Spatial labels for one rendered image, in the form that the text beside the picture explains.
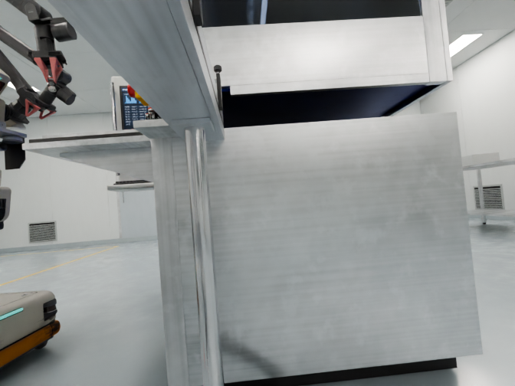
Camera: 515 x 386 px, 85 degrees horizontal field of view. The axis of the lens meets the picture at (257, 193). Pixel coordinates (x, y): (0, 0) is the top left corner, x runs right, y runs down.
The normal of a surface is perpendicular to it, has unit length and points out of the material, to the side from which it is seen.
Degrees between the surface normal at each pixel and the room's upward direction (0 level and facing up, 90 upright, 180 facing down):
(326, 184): 90
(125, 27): 180
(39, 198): 90
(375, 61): 90
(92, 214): 90
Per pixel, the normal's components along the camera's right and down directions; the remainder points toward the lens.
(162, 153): 0.04, -0.04
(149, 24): 0.08, 1.00
